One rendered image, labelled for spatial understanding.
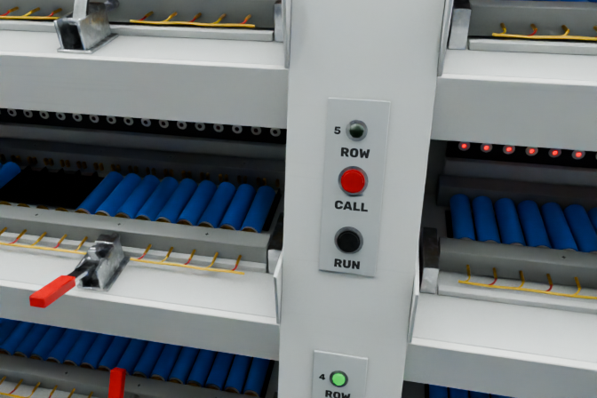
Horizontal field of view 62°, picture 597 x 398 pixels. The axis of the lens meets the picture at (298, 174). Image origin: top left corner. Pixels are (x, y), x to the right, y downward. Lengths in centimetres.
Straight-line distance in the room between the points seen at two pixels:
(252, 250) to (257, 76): 15
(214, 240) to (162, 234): 5
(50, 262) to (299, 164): 25
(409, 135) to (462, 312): 15
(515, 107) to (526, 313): 17
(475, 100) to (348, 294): 16
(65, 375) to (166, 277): 21
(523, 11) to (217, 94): 22
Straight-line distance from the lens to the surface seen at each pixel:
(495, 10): 39
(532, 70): 35
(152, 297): 43
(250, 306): 40
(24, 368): 63
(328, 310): 38
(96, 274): 43
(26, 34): 47
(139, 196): 51
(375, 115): 32
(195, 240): 43
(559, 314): 44
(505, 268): 44
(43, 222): 50
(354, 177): 33
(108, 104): 39
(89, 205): 51
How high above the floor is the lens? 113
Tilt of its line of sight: 15 degrees down
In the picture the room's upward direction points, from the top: 2 degrees clockwise
